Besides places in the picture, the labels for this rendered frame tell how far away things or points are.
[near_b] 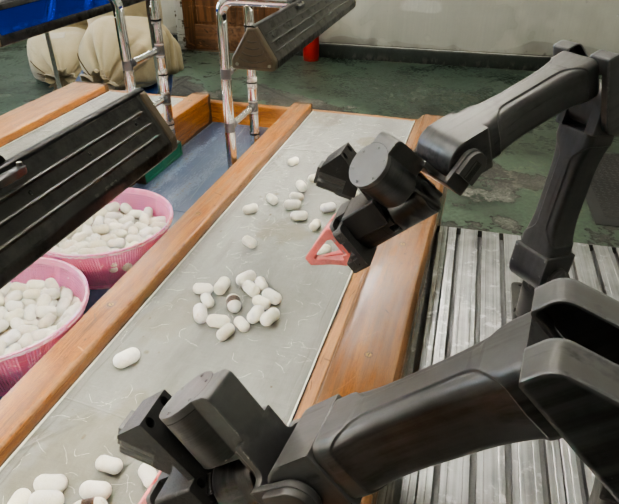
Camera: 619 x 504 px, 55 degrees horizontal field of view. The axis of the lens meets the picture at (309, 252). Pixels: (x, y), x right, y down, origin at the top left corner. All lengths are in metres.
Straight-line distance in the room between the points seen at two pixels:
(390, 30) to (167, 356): 4.65
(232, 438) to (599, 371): 0.29
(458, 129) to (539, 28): 4.55
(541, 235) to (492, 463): 0.35
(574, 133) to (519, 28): 4.38
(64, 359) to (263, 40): 0.58
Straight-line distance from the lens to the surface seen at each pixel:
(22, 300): 1.08
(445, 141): 0.74
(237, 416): 0.49
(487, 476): 0.83
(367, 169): 0.69
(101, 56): 3.90
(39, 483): 0.75
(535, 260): 0.97
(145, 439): 0.54
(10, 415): 0.82
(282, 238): 1.11
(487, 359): 0.37
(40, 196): 0.56
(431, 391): 0.39
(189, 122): 1.77
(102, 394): 0.84
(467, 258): 1.23
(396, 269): 0.99
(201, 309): 0.91
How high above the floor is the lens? 1.31
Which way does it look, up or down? 32 degrees down
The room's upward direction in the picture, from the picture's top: straight up
